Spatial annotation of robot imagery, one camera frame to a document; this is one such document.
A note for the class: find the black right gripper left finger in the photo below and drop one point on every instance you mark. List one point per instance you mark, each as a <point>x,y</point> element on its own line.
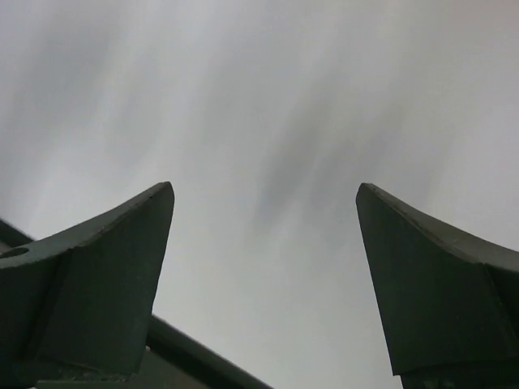
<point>75,306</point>

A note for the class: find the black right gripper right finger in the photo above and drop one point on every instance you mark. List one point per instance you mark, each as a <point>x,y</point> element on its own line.
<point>448,300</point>

